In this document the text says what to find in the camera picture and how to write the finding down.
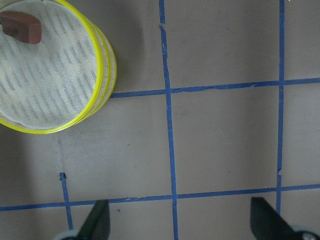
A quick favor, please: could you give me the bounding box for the brown bun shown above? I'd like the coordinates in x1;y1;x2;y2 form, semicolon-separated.
0;11;42;45

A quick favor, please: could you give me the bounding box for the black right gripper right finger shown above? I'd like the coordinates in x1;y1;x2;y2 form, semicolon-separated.
250;197;296;240

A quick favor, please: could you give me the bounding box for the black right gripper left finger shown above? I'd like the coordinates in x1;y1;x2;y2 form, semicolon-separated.
78;199;111;240

